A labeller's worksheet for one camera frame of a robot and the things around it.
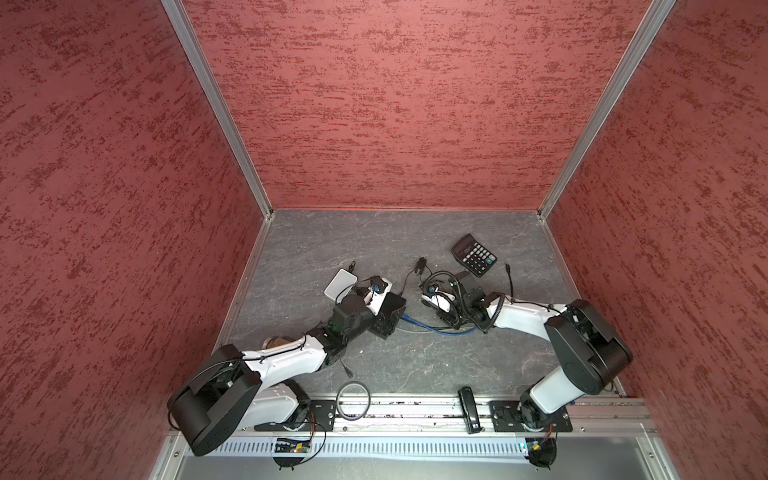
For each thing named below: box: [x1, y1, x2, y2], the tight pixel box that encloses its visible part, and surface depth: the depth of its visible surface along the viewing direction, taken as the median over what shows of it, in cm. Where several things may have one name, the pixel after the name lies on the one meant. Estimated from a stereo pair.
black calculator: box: [451, 233, 498, 278], surface depth 108 cm
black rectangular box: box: [369, 292, 406, 340], surface depth 77 cm
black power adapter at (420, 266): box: [414, 257, 427, 275], surface depth 104 cm
